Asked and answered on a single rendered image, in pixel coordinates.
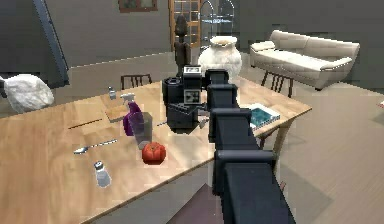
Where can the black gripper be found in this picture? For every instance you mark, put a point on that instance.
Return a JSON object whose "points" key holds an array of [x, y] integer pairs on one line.
{"points": [[181, 118]]}

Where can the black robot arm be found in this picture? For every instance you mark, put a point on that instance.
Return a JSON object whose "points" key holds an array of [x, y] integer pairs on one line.
{"points": [[246, 186]]}

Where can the dark wooden chair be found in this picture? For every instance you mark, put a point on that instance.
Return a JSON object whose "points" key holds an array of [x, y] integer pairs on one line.
{"points": [[135, 80], [278, 83]]}

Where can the clear grey drinking glass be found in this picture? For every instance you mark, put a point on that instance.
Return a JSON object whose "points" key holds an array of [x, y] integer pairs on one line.
{"points": [[145, 130]]}

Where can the red tomato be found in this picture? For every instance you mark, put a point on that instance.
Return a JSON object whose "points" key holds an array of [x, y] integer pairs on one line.
{"points": [[153, 153]]}

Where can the purple spray bottle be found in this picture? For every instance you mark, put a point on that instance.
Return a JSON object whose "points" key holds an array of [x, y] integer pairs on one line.
{"points": [[128, 120]]}

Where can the tan bread slice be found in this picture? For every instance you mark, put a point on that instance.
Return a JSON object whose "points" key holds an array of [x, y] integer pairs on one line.
{"points": [[116, 112]]}

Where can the dark brown figure statue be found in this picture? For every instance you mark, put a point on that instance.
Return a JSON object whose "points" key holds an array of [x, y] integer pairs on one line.
{"points": [[182, 50]]}

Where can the white round vase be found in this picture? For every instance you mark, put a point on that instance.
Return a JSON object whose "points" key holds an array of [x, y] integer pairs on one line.
{"points": [[220, 56]]}

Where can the glass salt shaker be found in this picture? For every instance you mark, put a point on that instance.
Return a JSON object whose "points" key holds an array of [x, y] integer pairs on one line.
{"points": [[102, 176], [112, 94]]}

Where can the teal white book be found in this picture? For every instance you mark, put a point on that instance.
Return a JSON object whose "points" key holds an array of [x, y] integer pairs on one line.
{"points": [[261, 116]]}

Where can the dark thin pencil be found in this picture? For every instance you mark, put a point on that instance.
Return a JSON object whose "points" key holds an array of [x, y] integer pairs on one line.
{"points": [[85, 123]]}

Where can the wooden glass pane door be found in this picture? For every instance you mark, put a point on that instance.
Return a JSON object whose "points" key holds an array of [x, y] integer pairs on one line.
{"points": [[190, 20]]}

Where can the silver spoon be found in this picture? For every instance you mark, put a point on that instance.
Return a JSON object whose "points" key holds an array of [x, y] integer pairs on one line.
{"points": [[83, 148]]}

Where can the arched glass shelf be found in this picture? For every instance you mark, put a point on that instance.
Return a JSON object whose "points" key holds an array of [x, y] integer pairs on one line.
{"points": [[218, 21]]}

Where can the cream white sofa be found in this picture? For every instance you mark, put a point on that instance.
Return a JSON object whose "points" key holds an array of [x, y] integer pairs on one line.
{"points": [[300, 61]]}

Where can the light wooden dining table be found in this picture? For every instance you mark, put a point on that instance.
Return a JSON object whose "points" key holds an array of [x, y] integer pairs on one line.
{"points": [[50, 186]]}

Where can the white crumpled bag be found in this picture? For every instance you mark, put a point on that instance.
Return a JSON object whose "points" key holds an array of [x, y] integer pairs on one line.
{"points": [[28, 93]]}

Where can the brown framed wall picture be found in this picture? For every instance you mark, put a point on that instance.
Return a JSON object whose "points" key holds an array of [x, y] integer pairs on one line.
{"points": [[137, 4]]}

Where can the blue grey slanted post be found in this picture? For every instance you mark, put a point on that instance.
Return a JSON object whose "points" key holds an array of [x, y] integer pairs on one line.
{"points": [[53, 43]]}

